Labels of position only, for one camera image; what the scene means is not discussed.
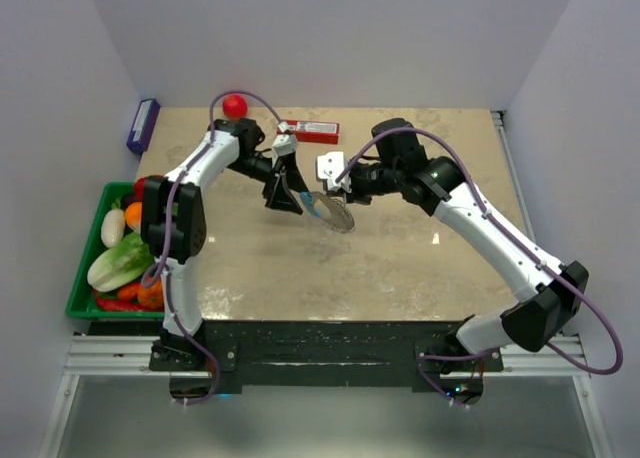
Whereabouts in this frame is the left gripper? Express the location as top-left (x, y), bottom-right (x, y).
top-left (227, 152), bottom-right (309, 215)

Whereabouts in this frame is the blue grey keyring with rings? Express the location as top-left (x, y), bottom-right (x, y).
top-left (299, 191), bottom-right (355, 233)

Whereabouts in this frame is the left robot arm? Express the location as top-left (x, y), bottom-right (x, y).
top-left (140, 118), bottom-right (307, 370)

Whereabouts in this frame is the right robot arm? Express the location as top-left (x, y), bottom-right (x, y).
top-left (316, 118), bottom-right (589, 371)

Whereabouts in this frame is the red rectangular box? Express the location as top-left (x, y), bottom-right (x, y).
top-left (286, 120), bottom-right (340, 145)

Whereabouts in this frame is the red tomato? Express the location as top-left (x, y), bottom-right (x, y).
top-left (222, 93), bottom-right (248, 121)

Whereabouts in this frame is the red bell pepper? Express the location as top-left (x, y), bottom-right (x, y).
top-left (133, 177), bottom-right (148, 201)

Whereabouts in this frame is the orange fruit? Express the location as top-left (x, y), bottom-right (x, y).
top-left (124, 201), bottom-right (142, 231)

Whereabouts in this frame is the purple box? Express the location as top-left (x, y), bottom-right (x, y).
top-left (126, 98), bottom-right (161, 156)

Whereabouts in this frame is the green cabbage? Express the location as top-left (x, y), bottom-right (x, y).
top-left (87, 232), bottom-right (154, 293)

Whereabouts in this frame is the orange pumpkin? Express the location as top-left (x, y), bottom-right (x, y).
top-left (137, 280), bottom-right (164, 312)

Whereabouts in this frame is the white radish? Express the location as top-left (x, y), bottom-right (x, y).
top-left (101, 209), bottom-right (126, 248)

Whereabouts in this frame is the red chili pepper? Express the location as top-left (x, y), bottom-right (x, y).
top-left (94, 291), bottom-right (146, 313)

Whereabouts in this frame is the green plastic bin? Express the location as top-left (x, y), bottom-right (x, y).
top-left (66, 182), bottom-right (164, 321)

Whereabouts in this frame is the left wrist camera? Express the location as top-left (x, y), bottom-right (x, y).
top-left (271, 133), bottom-right (298, 157)

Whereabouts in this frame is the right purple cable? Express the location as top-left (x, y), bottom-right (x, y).
top-left (339, 126), bottom-right (625, 410)

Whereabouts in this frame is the purple cable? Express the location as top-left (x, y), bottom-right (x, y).
top-left (339, 126), bottom-right (625, 410)
top-left (141, 90), bottom-right (294, 407)

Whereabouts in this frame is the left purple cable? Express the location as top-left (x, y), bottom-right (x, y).
top-left (141, 90), bottom-right (294, 407)

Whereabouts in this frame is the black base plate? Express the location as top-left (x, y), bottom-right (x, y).
top-left (150, 321), bottom-right (503, 393)

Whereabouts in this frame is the aluminium frame rail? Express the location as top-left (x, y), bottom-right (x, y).
top-left (41, 336), bottom-right (613, 457)

